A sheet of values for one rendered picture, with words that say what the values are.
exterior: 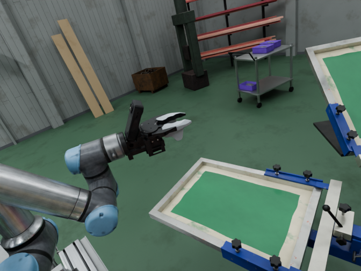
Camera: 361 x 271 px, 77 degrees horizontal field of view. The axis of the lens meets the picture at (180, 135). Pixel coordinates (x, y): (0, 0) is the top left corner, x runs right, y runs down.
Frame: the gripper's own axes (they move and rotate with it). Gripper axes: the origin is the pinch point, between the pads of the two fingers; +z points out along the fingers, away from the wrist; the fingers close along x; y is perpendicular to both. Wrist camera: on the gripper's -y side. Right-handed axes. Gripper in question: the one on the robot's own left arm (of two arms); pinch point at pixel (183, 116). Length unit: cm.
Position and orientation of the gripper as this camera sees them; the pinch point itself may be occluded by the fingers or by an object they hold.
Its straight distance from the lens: 68.8
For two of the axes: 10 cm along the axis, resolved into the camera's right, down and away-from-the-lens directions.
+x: 3.3, 5.0, -8.0
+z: 9.3, -3.3, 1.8
